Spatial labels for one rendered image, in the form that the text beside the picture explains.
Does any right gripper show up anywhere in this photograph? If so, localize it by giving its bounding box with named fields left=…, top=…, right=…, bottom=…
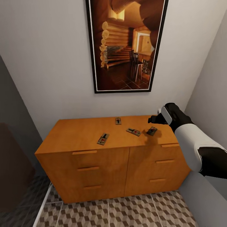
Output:
left=148, top=115, right=168, bottom=125

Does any mousetrap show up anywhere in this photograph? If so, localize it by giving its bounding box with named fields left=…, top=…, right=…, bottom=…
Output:
left=126, top=128, right=141, bottom=137
left=97, top=133, right=109, bottom=145
left=116, top=117, right=121, bottom=125
left=147, top=126, right=158, bottom=136

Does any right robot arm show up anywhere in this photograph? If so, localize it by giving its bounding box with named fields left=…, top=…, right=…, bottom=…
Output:
left=148, top=103, right=227, bottom=200

